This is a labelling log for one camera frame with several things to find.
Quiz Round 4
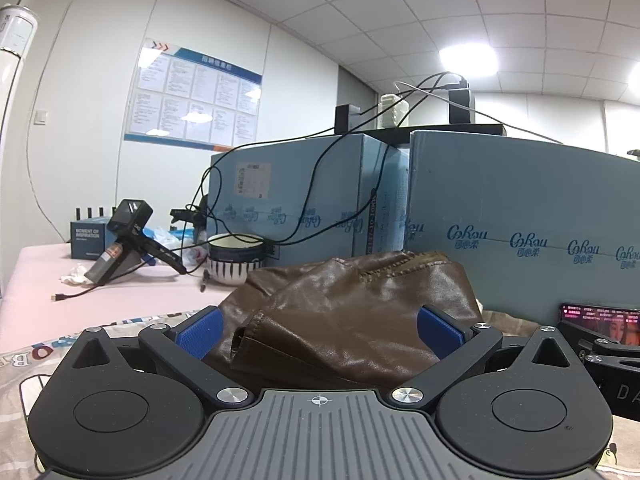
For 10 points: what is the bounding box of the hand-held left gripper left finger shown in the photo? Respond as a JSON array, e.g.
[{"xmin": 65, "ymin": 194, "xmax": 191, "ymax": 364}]
[{"xmin": 65, "ymin": 305, "xmax": 253, "ymax": 408}]

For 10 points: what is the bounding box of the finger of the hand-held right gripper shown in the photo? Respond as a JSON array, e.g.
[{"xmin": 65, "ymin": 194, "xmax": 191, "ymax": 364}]
[{"xmin": 557, "ymin": 321, "xmax": 640, "ymax": 364}]

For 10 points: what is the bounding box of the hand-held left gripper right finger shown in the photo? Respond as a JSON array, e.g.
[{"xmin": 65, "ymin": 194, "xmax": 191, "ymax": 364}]
[{"xmin": 390, "ymin": 305, "xmax": 583, "ymax": 408}]

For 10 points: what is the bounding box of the brown leather jacket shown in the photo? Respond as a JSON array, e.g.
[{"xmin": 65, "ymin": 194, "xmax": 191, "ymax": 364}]
[{"xmin": 202, "ymin": 250, "xmax": 486, "ymax": 391}]

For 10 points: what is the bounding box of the smartphone with lit screen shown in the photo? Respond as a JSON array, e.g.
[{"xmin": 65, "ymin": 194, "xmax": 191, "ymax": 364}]
[{"xmin": 559, "ymin": 302, "xmax": 640, "ymax": 347}]

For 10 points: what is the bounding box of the pink table cover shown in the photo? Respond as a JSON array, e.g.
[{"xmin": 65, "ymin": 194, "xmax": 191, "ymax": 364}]
[{"xmin": 0, "ymin": 242, "xmax": 251, "ymax": 356}]

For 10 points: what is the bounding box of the striped ceramic bowl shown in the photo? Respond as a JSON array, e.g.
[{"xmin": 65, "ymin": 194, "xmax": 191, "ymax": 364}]
[{"xmin": 206, "ymin": 233, "xmax": 266, "ymax": 287}]

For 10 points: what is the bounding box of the clear plastic bag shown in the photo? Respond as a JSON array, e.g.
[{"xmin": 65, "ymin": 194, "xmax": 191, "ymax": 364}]
[{"xmin": 145, "ymin": 225, "xmax": 209, "ymax": 267}]

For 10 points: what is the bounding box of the black clamp stand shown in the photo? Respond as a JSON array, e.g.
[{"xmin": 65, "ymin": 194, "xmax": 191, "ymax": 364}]
[{"xmin": 170, "ymin": 194, "xmax": 212, "ymax": 242}]

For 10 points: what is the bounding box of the crumpled white tissue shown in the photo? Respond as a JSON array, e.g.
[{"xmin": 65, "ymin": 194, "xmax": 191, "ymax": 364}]
[{"xmin": 60, "ymin": 265, "xmax": 92, "ymax": 285}]

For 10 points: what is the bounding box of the small dark blue box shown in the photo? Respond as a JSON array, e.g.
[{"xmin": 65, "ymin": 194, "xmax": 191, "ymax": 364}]
[{"xmin": 69, "ymin": 217, "xmax": 112, "ymax": 260}]

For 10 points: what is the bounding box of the large light blue carton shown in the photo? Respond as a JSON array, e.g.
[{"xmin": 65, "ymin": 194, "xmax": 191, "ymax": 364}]
[{"xmin": 404, "ymin": 130, "xmax": 640, "ymax": 332}]

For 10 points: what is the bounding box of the light blue carton with label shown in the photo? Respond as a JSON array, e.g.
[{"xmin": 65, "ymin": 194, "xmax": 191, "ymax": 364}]
[{"xmin": 209, "ymin": 132, "xmax": 412, "ymax": 272}]

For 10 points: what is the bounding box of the printed bed sheet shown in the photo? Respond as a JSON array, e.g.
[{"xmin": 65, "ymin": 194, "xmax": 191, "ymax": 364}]
[{"xmin": 0, "ymin": 309, "xmax": 640, "ymax": 480}]

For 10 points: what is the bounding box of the black box with charger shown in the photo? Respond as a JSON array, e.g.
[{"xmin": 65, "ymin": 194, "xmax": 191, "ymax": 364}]
[{"xmin": 447, "ymin": 76, "xmax": 474, "ymax": 125}]

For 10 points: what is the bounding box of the small black box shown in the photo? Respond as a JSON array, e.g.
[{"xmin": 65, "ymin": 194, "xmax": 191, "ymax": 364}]
[{"xmin": 334, "ymin": 104, "xmax": 361, "ymax": 134}]

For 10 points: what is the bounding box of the ceiling light panel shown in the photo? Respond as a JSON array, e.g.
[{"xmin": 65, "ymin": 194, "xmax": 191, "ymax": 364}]
[{"xmin": 440, "ymin": 45, "xmax": 501, "ymax": 77}]

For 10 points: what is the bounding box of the white standing air conditioner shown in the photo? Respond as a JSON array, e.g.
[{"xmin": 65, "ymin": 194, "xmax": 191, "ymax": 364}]
[{"xmin": 0, "ymin": 4, "xmax": 40, "ymax": 158}]

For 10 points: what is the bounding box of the black handheld camera device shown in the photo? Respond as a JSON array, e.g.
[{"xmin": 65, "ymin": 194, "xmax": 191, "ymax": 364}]
[{"xmin": 84, "ymin": 199, "xmax": 189, "ymax": 285}]

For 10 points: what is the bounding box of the black usb cable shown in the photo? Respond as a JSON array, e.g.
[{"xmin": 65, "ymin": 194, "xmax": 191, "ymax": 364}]
[{"xmin": 52, "ymin": 280, "xmax": 108, "ymax": 304}]

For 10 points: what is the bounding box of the black printed strap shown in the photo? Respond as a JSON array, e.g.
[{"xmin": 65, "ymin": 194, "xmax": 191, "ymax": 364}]
[{"xmin": 367, "ymin": 186, "xmax": 377, "ymax": 257}]

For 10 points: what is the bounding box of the long black cable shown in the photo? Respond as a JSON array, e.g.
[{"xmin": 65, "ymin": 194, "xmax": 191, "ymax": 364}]
[{"xmin": 199, "ymin": 72, "xmax": 470, "ymax": 261}]

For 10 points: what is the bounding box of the white cable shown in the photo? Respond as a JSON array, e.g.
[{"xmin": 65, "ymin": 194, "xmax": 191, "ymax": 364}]
[{"xmin": 394, "ymin": 80, "xmax": 567, "ymax": 145}]

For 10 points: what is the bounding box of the wall poster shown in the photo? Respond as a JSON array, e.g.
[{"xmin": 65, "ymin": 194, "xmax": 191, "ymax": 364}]
[{"xmin": 124, "ymin": 37, "xmax": 263, "ymax": 152}]

